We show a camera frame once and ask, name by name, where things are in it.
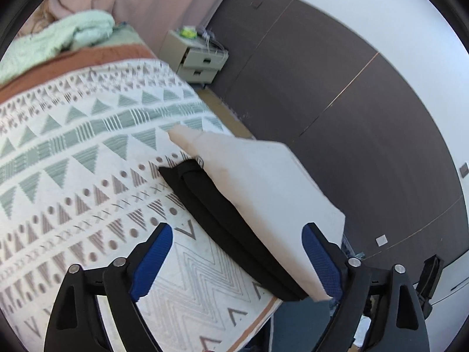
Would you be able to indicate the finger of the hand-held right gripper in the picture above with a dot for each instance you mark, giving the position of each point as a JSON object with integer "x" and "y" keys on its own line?
{"x": 436, "y": 286}

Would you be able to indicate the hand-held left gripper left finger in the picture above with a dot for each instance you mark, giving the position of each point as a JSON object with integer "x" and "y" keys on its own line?
{"x": 152, "y": 260}

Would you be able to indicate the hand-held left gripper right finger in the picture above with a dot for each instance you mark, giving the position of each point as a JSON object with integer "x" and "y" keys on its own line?
{"x": 322, "y": 260}

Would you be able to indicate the beige jacket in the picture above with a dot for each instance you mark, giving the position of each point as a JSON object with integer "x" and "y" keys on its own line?
{"x": 263, "y": 190}

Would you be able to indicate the black folded clothes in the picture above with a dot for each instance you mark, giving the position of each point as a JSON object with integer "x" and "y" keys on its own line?
{"x": 220, "y": 209}

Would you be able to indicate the patterned white blanket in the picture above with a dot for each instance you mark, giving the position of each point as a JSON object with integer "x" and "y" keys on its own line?
{"x": 91, "y": 154}

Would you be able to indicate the grey nightstand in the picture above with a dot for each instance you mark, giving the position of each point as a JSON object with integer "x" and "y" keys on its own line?
{"x": 198, "y": 60}

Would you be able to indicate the small green item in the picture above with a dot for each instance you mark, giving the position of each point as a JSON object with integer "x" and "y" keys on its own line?
{"x": 188, "y": 32}

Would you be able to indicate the mint green quilt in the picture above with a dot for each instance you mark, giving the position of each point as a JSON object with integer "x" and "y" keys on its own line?
{"x": 44, "y": 40}

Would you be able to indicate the pink curtain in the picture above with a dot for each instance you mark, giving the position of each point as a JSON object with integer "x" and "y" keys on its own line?
{"x": 146, "y": 3}

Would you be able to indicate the white wall plate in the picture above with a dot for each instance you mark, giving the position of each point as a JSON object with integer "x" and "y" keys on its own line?
{"x": 381, "y": 240}

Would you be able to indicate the grey wall socket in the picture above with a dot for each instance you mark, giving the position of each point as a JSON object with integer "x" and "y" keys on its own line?
{"x": 464, "y": 169}

